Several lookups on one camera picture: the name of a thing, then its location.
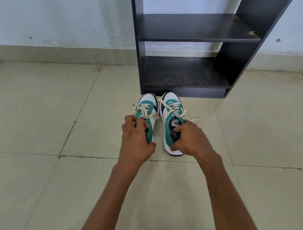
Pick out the green white sneaker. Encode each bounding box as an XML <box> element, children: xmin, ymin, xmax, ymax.
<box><xmin>158</xmin><ymin>92</ymin><xmax>200</xmax><ymax>157</ymax></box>
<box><xmin>132</xmin><ymin>93</ymin><xmax>160</xmax><ymax>143</ymax></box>

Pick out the black wooden shoe rack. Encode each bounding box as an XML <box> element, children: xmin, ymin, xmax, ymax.
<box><xmin>131</xmin><ymin>0</ymin><xmax>293</xmax><ymax>99</ymax></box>

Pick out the person's left forearm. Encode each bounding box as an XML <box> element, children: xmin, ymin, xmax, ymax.
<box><xmin>81</xmin><ymin>163</ymin><xmax>142</xmax><ymax>230</ymax></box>

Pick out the person's right forearm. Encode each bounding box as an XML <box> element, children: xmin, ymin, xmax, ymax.
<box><xmin>195</xmin><ymin>152</ymin><xmax>258</xmax><ymax>230</ymax></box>

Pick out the person's left hand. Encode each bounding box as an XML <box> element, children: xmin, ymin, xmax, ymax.
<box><xmin>118</xmin><ymin>115</ymin><xmax>157</xmax><ymax>169</ymax></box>

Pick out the person's right hand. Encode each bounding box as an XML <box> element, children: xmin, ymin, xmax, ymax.
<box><xmin>170</xmin><ymin>120</ymin><xmax>219</xmax><ymax>160</ymax></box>

